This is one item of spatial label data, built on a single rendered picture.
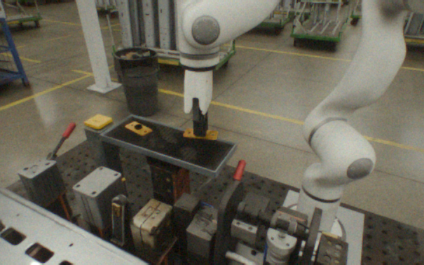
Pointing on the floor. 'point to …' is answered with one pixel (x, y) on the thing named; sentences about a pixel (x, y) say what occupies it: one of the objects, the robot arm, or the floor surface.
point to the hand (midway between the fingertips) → (200, 125)
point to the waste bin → (139, 79)
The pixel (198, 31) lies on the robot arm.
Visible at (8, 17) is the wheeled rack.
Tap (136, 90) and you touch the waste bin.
